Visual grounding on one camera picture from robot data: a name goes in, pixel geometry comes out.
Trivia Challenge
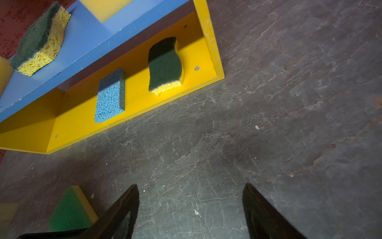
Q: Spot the green scourer yellow sponge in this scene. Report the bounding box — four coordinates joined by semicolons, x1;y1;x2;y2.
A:
48;185;98;232

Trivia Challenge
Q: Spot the plain yellow foam sponge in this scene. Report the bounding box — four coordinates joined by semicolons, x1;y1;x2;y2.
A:
0;56;14;96

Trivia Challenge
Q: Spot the dark green wavy sponge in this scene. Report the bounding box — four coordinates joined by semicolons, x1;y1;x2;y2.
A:
148;36;184;95
11;1;71;76

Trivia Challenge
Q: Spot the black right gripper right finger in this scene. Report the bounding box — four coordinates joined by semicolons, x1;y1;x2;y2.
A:
242;183;305;239

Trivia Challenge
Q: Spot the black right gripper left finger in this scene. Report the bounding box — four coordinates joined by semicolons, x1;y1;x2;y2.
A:
18;184;139;239

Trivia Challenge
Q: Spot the yellow foam sponge front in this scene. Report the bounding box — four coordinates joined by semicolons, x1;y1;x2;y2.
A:
80;0;133;24

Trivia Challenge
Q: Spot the yellow shelf with coloured boards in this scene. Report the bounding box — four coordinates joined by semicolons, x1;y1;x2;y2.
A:
1;1;224;154

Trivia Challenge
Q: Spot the blue cellulose sponge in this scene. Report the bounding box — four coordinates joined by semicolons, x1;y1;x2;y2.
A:
95;68;125;123

